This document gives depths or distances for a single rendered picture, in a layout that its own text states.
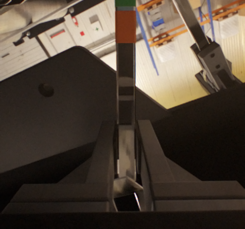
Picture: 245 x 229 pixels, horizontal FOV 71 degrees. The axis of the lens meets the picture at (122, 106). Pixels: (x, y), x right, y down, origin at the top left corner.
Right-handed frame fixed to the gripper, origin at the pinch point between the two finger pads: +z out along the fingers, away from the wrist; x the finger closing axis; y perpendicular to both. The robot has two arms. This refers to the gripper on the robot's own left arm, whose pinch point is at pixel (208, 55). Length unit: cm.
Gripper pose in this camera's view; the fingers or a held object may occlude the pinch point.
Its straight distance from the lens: 28.5
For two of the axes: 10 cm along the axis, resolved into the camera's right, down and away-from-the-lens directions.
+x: -1.8, -6.7, 7.2
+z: -6.4, -4.8, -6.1
